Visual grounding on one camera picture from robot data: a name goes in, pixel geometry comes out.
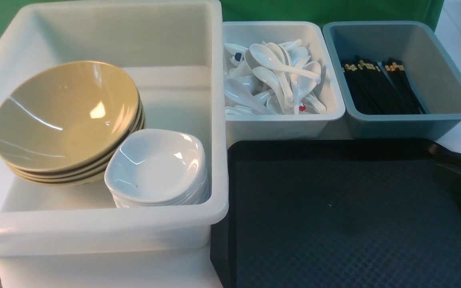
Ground tan noodle bowl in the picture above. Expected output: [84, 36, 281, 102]
[0, 61, 141, 173]

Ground large white plastic tub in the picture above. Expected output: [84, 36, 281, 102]
[0, 0, 228, 257]

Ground black chopstick gold tip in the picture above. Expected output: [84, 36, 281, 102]
[359, 58, 399, 115]

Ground white ceramic soup spoon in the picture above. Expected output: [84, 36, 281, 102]
[249, 44, 321, 84]

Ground white spoon right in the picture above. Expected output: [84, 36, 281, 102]
[290, 61, 321, 114]

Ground top stacked white dish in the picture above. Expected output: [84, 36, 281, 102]
[111, 168, 210, 208]

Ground black chopsticks bundle right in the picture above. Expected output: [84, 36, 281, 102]
[383, 58, 426, 114]

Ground black chopsticks bundle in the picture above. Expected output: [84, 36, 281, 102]
[341, 60, 388, 115]
[383, 58, 426, 114]

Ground white spoon centre top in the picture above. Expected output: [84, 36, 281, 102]
[265, 42, 293, 106]

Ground white spoon middle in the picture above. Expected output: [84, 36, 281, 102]
[252, 67, 289, 115]

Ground black chopsticks bundle left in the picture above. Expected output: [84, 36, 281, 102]
[341, 60, 388, 115]

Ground top stacked tan bowl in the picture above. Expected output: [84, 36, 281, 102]
[4, 96, 143, 178]

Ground lower stacked white dishes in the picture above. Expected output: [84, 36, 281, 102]
[112, 178, 210, 208]

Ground grey-blue plastic bin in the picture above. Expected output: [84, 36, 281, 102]
[323, 21, 461, 140]

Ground white spoon lower left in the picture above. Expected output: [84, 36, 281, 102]
[224, 78, 277, 115]

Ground white square sauce dish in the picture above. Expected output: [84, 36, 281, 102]
[104, 129, 206, 204]

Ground stacked tan bowl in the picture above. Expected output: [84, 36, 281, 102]
[4, 96, 143, 178]
[10, 108, 145, 182]
[14, 116, 147, 187]

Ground black plastic tray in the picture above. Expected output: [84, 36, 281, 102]
[210, 139, 461, 288]

